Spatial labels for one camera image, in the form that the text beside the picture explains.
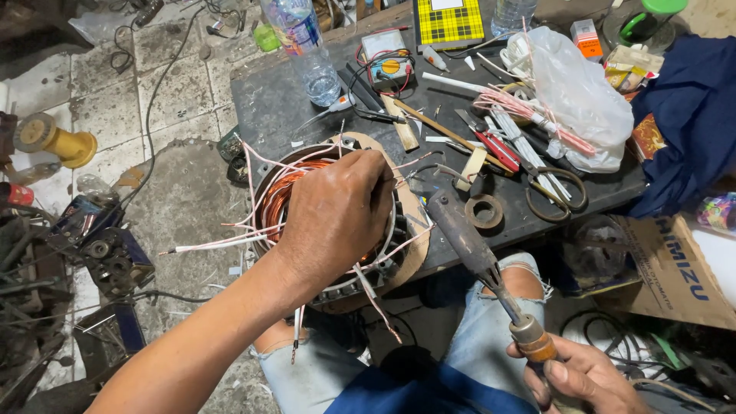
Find black flat bars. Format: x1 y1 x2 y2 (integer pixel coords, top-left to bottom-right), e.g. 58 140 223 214
336 62 384 113

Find heap of paper packets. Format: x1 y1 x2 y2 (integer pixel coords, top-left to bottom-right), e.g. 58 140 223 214
603 45 665 94

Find heap of black cables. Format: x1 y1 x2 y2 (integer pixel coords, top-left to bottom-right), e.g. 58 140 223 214
559 309 736 406

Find person's right hand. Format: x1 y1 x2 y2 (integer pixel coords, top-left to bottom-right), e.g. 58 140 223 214
506 335 654 414

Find heap of motor parts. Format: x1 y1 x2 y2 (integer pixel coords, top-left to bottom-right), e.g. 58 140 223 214
0 194 156 398

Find grey multimeter with yellow dial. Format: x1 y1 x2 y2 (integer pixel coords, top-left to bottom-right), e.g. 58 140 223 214
360 29 416 89

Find yellow plaid notebook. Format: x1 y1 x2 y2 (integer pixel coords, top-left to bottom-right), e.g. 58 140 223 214
413 0 486 53

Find person's blue shirt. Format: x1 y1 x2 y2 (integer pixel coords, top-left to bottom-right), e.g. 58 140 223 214
324 361 542 414

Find rusty metal ring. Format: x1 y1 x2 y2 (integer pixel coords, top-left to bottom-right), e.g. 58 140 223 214
464 194 505 230

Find bundle of pink wires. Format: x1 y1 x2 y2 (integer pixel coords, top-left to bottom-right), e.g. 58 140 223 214
471 85 597 157

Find yellow wire spool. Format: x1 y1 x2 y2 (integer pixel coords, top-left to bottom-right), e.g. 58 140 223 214
13 112 99 170

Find bundle of white sleeving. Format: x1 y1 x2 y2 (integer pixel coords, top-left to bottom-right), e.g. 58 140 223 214
486 106 573 202

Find black test probe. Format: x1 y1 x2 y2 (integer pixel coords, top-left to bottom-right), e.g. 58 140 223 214
353 107 407 125

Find red can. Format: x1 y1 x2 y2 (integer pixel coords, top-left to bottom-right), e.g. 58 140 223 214
0 182 36 207

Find small white glue tube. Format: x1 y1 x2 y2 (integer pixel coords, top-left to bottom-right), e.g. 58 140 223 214
422 45 451 73

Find black cable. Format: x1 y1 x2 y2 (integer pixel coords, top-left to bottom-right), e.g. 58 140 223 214
108 5 209 222

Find small black motor parts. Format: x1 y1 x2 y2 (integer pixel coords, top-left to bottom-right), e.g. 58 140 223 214
217 125 250 185

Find glass jar with green lid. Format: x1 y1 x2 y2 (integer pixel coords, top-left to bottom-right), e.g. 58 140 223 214
602 0 689 56

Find person's left hand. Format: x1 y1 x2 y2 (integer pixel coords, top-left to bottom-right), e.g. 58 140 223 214
276 149 398 289

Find long thin wooden stick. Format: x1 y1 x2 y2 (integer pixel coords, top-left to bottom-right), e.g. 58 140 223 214
394 99 516 177

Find colourful printed can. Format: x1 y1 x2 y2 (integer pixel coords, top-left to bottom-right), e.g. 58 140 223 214
695 192 736 232

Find flat wooden block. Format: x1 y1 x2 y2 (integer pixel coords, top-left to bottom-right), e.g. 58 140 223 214
379 94 421 153

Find old metal scissors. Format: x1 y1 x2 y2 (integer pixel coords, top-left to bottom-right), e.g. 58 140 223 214
486 115 589 224

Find clear plastic water bottle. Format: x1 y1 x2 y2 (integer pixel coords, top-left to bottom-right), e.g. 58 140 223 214
260 0 342 108

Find small clear bottle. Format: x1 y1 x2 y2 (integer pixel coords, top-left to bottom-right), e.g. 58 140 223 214
76 174 120 206

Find person's torn blue jeans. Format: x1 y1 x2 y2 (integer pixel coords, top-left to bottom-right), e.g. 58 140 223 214
249 251 554 414

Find motor stator with copper winding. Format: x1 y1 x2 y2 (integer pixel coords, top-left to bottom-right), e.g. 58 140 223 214
251 141 429 307

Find brown cardboard box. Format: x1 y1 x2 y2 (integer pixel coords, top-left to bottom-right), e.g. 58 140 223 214
594 214 736 332

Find dark blue cloth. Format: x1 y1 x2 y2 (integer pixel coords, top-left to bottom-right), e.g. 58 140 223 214
627 34 736 219

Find red-handled cutting pliers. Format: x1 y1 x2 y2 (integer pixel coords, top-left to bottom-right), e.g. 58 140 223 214
454 108 522 174

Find white plastic bag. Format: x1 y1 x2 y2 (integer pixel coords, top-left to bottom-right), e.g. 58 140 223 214
499 26 635 174

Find white sleeve tube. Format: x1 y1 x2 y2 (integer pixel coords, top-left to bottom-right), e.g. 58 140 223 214
422 72 491 94

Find small orange and white box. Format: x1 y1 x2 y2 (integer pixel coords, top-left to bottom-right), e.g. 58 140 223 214
570 19 605 63

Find soldering iron with wooden handle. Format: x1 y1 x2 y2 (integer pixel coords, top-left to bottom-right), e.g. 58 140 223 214
424 189 559 364

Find red and gold packet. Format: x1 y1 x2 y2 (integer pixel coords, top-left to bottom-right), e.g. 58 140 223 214
631 113 668 162

